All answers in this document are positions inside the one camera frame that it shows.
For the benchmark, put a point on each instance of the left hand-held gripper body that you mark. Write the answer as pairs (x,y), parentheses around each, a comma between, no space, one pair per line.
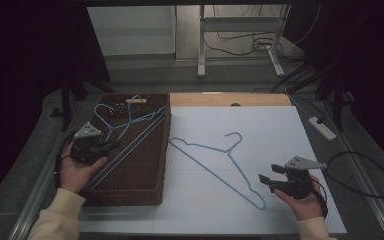
(86,148)

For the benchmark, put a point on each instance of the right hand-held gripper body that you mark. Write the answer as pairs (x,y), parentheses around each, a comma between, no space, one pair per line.
(300,185)

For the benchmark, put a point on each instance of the brown woven basket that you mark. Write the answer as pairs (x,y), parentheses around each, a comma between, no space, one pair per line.
(140,166)

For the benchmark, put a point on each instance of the person's right hand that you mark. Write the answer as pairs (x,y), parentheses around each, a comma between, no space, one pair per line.
(305,208)

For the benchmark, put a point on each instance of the person's left hand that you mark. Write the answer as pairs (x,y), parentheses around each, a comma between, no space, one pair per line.
(76,175)

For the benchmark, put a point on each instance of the black metal stand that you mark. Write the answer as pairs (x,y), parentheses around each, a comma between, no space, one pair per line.
(66,106)
(338,106)

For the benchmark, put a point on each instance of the white power strip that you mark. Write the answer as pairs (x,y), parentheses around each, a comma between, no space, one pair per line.
(323,130)

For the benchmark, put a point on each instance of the white table mat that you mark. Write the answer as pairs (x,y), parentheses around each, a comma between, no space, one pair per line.
(206,123)

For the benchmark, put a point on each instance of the dark curtain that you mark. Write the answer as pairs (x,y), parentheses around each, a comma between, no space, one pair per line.
(23,66)
(373,66)

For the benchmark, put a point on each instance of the white cabinet panel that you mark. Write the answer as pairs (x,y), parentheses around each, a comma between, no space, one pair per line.
(133,30)

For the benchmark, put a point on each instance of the white desk frame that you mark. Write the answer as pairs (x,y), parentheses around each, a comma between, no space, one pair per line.
(240,24)

